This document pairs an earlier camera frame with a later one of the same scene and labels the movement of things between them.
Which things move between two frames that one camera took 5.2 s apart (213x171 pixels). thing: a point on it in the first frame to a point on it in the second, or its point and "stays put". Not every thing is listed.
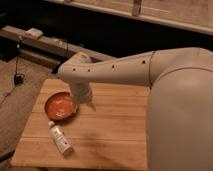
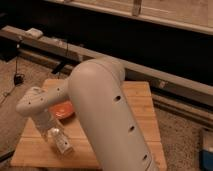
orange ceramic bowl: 61,106 stays put
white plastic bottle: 61,139 stays put
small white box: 35,33 stays put
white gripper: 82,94 to 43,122
